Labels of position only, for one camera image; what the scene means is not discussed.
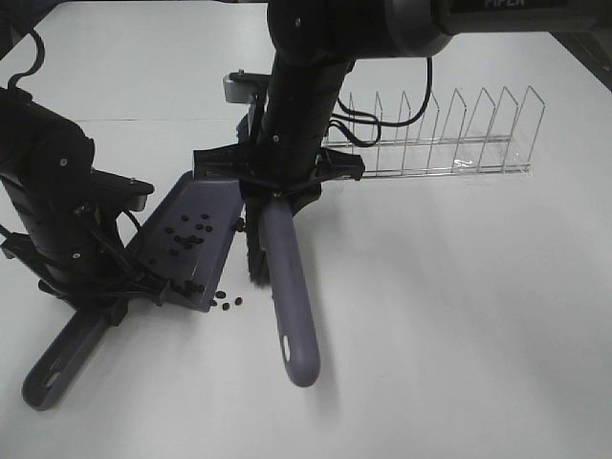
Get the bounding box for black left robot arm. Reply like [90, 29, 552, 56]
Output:
[1, 89, 170, 324]

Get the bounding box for purple hand brush black bristles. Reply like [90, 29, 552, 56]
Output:
[245, 193, 320, 387]

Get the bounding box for chrome wire dish rack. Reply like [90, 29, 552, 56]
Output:
[323, 86, 546, 179]

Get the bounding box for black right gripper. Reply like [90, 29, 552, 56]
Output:
[193, 142, 365, 218]

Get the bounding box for pile of coffee beans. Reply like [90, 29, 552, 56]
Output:
[142, 214, 245, 313]

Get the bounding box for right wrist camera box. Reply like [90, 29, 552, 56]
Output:
[223, 71, 270, 104]

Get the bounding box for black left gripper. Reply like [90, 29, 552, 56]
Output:
[1, 172, 170, 325]

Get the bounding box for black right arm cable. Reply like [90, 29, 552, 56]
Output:
[329, 55, 434, 147]

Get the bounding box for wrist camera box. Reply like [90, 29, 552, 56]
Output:
[91, 169, 155, 212]
[223, 71, 270, 104]

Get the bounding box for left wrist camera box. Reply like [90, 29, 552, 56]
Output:
[91, 169, 155, 212]

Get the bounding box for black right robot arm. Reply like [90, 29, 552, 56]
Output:
[193, 1, 611, 207]

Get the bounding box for purple plastic dustpan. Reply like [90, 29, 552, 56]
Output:
[21, 172, 243, 411]

